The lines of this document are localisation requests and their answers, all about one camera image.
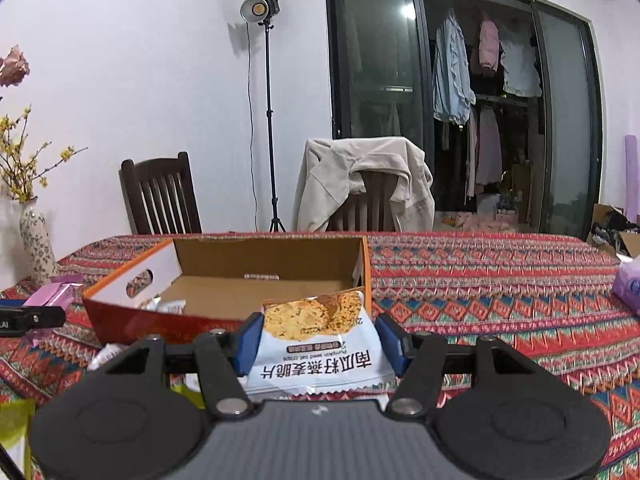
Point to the white cracker print snack packet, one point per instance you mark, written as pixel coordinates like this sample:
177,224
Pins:
320,350

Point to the floral ceramic vase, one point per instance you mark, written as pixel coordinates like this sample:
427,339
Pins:
37,240

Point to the green white snack packet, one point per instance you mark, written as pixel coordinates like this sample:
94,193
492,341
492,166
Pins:
15,425

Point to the orange cardboard box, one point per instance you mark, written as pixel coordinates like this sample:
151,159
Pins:
225,260

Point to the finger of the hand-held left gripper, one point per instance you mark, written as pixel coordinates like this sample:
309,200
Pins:
42,316
11,304

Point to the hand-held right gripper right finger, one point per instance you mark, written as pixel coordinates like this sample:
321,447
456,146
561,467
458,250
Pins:
392,345

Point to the brown cardboard carton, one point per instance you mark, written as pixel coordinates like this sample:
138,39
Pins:
602,215

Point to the beige jacket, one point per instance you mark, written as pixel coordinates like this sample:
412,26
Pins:
325,175

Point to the wooden chair under jacket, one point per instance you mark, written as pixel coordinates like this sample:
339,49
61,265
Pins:
370,205

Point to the purple rolled mat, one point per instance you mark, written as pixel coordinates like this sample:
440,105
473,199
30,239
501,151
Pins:
632,175

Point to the hanging white blouse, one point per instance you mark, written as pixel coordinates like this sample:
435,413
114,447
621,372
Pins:
520,67

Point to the yellow flower branches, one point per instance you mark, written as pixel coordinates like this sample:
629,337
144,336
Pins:
20,191

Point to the studio light on stand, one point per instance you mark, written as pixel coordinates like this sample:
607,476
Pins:
257,10

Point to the hanging blue denim shirt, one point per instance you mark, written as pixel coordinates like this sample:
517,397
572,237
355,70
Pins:
450,75

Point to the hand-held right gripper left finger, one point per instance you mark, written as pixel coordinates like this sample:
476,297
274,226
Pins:
249,345

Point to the hanging lilac dress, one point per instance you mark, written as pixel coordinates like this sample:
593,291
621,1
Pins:
487,145

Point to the purple tissue pack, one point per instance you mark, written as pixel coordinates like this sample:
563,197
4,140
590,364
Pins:
630,285

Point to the pink cloth heap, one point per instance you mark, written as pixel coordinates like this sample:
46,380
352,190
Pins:
475,221

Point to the hanging pink jacket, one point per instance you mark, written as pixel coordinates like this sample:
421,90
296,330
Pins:
489,47

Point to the black framed sliding glass door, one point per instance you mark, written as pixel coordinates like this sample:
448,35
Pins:
375,60

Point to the pile of snack packets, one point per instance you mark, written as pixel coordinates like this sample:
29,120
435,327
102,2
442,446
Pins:
52,292

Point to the dark wooden chair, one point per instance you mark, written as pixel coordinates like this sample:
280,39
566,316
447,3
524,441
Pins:
155,190

